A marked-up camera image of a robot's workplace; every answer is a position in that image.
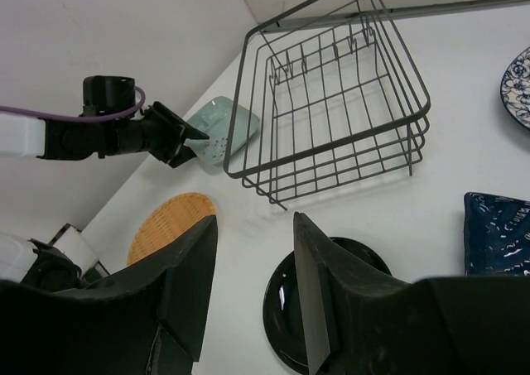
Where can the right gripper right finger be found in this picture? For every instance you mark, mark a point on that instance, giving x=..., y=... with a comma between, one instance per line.
x=359, y=320

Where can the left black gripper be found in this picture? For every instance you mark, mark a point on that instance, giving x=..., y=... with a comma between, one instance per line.
x=163, y=135

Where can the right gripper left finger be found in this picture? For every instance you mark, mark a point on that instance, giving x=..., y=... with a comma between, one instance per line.
x=148, y=318

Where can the light green rectangular plate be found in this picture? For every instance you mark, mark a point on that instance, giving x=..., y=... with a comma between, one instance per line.
x=214, y=120

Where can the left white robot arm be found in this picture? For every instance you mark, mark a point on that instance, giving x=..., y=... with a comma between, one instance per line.
x=113, y=122

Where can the glossy black round plate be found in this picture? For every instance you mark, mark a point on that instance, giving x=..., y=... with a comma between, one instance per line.
x=282, y=318

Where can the round woven bamboo plate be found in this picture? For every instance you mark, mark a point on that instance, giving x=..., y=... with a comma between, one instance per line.
x=167, y=223

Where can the dark blue leaf plate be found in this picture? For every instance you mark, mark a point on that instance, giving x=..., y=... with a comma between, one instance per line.
x=496, y=235

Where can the blue floral round plate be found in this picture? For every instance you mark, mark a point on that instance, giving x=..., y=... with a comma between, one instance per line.
x=514, y=89

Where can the grey wire dish rack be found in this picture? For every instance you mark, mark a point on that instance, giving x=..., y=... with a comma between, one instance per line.
x=326, y=94

